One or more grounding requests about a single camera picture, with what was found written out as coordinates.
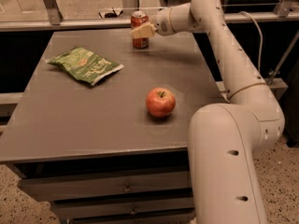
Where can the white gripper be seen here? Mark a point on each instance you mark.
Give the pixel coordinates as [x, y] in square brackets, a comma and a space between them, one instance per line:
[162, 25]

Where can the red coke can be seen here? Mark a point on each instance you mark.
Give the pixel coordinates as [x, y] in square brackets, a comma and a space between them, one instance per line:
[138, 18]

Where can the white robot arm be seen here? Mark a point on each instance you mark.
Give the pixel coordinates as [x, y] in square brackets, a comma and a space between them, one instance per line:
[223, 137]

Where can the green chip bag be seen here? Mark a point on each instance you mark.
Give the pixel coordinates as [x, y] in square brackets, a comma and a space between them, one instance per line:
[85, 65]

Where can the red apple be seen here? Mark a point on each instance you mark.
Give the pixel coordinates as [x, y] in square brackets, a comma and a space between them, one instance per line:
[160, 102]

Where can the metal window railing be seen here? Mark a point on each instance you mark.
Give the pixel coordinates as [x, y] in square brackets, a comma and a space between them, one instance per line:
[33, 15]

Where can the grey drawer cabinet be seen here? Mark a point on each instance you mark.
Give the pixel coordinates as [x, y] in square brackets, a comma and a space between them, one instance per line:
[62, 127]

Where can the top grey drawer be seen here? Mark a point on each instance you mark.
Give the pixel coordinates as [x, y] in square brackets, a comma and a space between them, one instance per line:
[61, 188]

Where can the grey drawer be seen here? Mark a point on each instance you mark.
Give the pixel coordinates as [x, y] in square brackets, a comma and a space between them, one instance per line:
[123, 206]
[61, 188]
[175, 216]

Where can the bottom grey drawer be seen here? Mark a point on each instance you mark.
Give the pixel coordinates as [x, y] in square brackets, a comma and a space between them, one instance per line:
[175, 216]

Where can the middle grey drawer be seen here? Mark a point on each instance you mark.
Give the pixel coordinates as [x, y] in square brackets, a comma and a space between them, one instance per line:
[123, 206]

